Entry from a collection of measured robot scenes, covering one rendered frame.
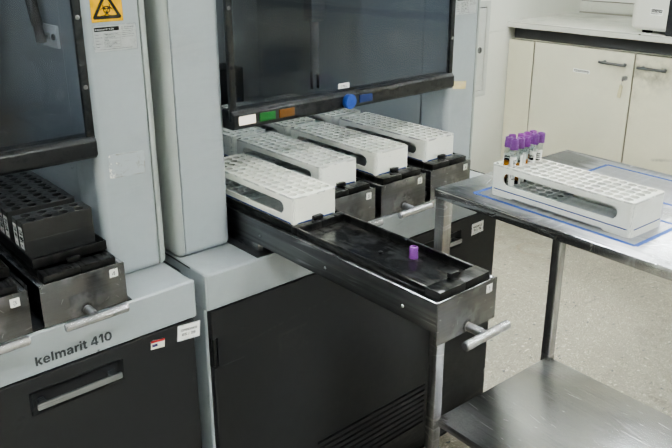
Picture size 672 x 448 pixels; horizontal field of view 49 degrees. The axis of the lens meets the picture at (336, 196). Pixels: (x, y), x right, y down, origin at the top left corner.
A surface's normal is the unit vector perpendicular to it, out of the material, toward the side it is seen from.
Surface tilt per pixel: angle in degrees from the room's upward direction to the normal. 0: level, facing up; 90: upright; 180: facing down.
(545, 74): 90
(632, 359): 0
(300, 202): 90
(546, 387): 0
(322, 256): 90
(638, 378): 0
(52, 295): 90
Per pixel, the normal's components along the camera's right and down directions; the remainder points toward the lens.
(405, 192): 0.66, 0.25
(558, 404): 0.00, -0.94
